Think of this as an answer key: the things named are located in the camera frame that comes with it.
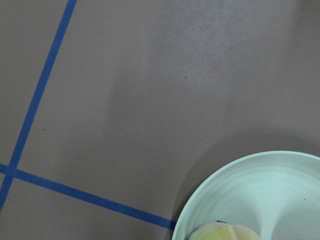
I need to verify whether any brown paper table cover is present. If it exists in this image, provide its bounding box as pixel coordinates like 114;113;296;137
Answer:
0;0;320;240

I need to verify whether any yellow pink peach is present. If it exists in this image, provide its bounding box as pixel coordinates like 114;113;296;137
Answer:
189;222;261;240

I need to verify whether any green plate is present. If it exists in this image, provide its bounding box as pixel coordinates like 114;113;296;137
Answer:
172;151;320;240

